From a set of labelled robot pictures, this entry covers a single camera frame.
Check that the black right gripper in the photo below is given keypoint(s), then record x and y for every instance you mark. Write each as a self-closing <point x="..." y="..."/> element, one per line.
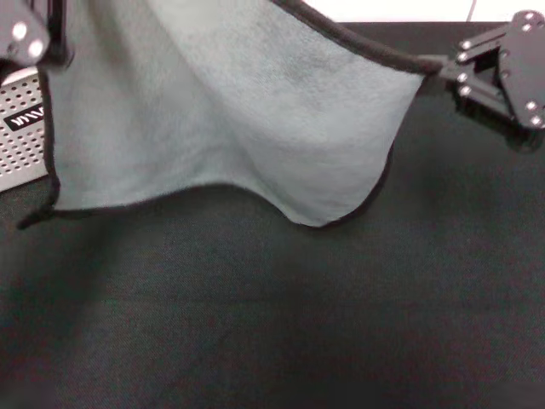
<point x="526" y="64"/>

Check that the grey perforated storage box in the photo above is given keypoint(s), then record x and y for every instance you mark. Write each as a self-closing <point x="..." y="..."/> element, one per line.
<point x="21" y="145"/>

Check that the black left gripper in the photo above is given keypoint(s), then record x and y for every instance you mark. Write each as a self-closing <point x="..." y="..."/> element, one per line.
<point x="21" y="34"/>

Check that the black tablecloth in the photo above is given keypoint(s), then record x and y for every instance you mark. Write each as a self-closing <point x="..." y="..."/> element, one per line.
<point x="255" y="319"/>

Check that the grey towel with black edge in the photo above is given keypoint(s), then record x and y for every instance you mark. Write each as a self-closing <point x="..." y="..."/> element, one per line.
<point x="213" y="106"/>

